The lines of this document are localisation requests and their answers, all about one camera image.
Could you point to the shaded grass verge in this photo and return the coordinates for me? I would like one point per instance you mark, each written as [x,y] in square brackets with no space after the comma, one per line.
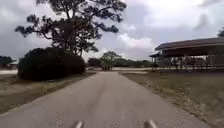
[186,90]

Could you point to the dry grass field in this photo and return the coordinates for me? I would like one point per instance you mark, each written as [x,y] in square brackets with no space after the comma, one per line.
[20,90]

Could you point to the tall pine tree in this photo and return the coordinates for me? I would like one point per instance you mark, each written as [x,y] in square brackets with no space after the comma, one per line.
[80,26]

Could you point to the grey concrete path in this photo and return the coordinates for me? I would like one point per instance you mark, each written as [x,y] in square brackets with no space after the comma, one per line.
[106,100]

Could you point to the long open shelter building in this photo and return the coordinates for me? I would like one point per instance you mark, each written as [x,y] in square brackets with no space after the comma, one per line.
[193,50]

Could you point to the robot's own part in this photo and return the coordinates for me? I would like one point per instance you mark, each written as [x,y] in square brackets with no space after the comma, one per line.
[150,124]
[79,124]

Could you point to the distant row of trees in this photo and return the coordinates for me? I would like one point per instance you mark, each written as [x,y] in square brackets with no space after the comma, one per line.
[116,62]

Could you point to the dark round bush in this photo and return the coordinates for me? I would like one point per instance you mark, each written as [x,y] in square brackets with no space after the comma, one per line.
[50,63]

